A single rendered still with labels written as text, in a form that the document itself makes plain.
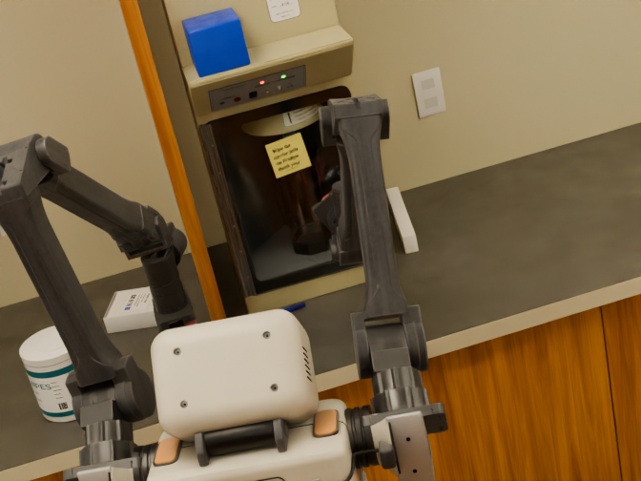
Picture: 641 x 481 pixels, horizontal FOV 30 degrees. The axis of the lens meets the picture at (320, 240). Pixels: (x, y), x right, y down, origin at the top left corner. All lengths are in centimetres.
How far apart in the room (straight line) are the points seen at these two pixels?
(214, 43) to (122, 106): 62
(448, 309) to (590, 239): 37
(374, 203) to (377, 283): 12
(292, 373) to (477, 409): 95
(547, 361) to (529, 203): 46
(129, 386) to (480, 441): 97
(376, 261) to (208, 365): 31
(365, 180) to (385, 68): 113
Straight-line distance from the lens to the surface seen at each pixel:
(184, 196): 234
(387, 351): 173
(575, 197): 281
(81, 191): 187
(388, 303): 176
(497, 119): 303
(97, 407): 180
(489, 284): 250
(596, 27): 306
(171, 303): 213
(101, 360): 178
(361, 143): 180
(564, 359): 251
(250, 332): 162
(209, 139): 239
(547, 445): 261
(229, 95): 231
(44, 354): 236
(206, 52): 224
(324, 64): 232
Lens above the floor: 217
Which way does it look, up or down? 26 degrees down
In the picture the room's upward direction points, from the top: 13 degrees counter-clockwise
